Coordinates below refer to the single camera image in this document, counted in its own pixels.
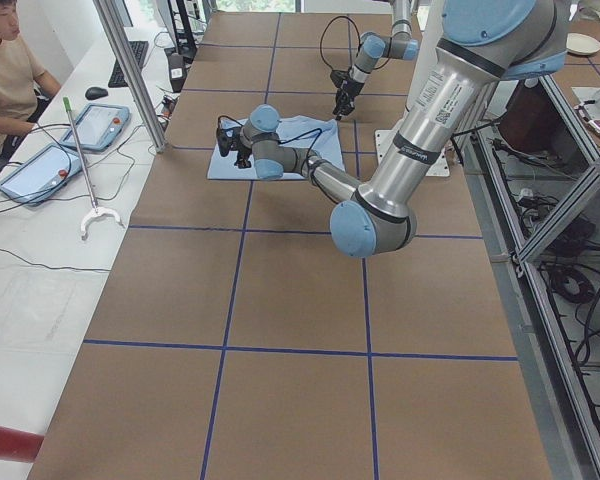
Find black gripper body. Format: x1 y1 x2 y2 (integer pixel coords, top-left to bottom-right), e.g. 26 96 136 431
216 126 252 160
330 66 365 103

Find light blue t-shirt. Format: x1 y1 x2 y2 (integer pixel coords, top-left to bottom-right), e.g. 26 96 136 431
207 115 345 180

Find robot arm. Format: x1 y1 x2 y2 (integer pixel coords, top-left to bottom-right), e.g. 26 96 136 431
330 0 419 120
216 1 570 258

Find black keyboard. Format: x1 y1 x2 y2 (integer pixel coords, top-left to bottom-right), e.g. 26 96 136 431
107 39 150 89

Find far teach pendant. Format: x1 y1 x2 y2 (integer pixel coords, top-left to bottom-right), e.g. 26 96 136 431
71 102 130 153

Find teach pendant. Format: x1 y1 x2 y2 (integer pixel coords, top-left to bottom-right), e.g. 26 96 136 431
71 102 130 153
0 145 82 205

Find black computer mouse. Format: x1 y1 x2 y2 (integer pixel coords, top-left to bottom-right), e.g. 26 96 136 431
84 86 109 100

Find reacher grabber tool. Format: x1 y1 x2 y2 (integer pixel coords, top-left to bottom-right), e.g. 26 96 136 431
62 96 124 241

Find near teach pendant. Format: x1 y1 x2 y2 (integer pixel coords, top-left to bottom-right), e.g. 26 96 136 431
0 145 82 205

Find blue tape grid lines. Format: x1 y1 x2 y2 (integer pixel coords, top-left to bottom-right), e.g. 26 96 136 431
79 9 600 480

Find seated person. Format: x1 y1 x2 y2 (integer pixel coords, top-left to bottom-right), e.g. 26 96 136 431
0 1 61 167

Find white plate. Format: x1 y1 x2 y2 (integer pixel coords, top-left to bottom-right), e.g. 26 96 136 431
566 33 600 57

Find red fire extinguisher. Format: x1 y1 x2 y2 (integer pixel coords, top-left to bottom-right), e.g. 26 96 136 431
0 426 44 463

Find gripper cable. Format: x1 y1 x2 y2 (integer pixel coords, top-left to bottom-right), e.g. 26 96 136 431
216 115 326 161
319 15 363 76

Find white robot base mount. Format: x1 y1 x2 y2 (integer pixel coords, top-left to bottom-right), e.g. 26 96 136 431
375 0 444 163

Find aluminium frame post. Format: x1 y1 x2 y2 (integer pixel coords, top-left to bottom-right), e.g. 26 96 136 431
93 0 166 154

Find aluminium frame side rack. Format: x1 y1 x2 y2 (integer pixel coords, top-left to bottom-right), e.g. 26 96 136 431
457 77 600 479

